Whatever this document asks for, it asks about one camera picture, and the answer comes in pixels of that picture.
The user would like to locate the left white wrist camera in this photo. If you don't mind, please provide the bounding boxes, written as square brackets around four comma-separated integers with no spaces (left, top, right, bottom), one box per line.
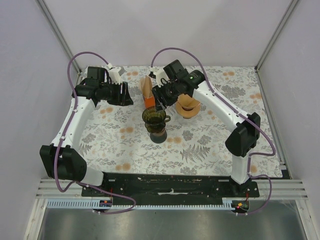
[106,63,125,85]

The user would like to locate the brown paper coffee filters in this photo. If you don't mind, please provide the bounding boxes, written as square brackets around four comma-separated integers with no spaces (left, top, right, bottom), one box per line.
[139,75,153,98]

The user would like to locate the green glass coffee dripper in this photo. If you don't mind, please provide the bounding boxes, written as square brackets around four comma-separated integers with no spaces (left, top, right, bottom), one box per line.
[142,107,171,134]

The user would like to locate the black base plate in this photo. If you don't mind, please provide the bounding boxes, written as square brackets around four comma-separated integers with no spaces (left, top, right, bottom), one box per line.
[81,171,261,204]

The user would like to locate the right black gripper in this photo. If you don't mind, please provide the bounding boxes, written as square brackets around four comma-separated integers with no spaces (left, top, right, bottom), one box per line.
[151,81,181,113]

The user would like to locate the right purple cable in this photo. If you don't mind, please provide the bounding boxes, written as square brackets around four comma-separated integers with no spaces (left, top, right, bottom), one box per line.
[151,47,277,216]

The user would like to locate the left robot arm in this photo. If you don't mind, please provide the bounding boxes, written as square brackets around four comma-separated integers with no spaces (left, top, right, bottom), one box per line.
[39,66,134,197]

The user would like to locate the floral tablecloth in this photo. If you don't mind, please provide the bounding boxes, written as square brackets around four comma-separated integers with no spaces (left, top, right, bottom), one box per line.
[78,66,283,178]

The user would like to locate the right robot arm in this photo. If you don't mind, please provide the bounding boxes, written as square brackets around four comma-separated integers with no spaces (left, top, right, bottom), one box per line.
[149,60,261,197]

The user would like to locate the white cable duct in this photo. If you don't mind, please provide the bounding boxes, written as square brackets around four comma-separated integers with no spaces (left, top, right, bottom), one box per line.
[46,197,238,210]

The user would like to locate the orange coffee filter box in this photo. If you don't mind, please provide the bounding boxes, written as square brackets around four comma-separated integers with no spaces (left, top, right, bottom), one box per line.
[142,92,156,109]

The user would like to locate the aluminium frame rail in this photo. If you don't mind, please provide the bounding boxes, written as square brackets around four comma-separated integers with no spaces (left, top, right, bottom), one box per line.
[35,0,73,60]

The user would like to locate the red capped dark bottle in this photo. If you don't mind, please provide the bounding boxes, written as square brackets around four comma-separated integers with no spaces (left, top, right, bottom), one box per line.
[150,129,168,144]

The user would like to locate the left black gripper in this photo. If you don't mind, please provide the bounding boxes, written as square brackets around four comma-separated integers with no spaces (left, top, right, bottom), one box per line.
[99,80,134,107]

